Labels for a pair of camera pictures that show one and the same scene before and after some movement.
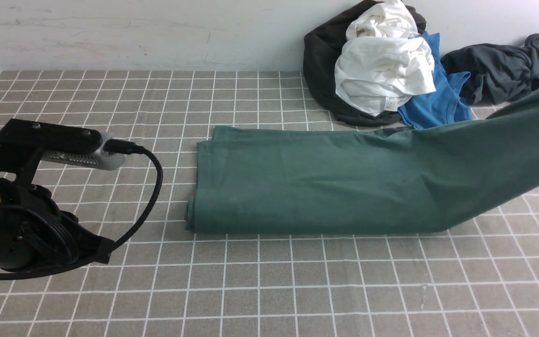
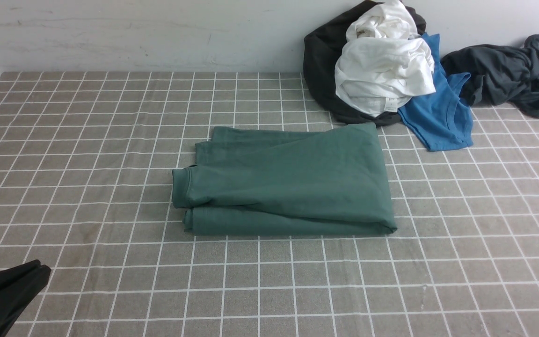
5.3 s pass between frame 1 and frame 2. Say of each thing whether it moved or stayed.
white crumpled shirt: stayed
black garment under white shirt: stayed
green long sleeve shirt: moved
